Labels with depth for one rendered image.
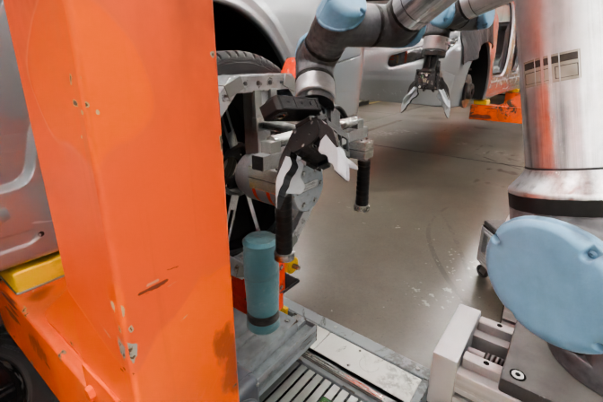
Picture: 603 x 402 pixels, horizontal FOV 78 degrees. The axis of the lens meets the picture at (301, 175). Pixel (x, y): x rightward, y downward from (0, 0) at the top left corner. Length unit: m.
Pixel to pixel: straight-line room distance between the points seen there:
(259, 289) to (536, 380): 0.61
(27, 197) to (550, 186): 0.90
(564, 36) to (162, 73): 0.36
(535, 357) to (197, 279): 0.42
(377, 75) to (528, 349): 3.01
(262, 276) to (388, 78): 2.68
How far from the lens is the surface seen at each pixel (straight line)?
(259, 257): 0.90
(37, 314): 0.93
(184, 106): 0.44
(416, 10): 0.69
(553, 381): 0.55
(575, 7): 0.37
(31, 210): 0.96
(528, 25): 0.38
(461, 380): 0.60
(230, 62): 1.01
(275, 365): 1.42
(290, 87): 1.05
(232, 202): 1.10
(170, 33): 0.44
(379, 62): 3.41
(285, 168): 0.64
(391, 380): 1.52
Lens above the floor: 1.16
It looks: 18 degrees down
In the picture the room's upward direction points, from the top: straight up
